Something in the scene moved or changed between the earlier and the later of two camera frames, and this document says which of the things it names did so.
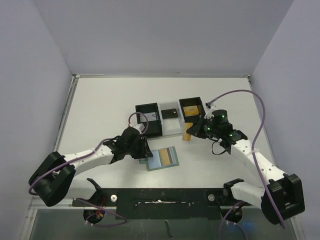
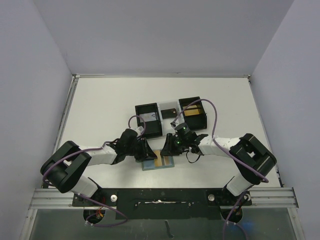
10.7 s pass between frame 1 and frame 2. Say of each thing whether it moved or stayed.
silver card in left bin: stayed
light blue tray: stayed
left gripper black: stayed
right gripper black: moved
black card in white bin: stayed
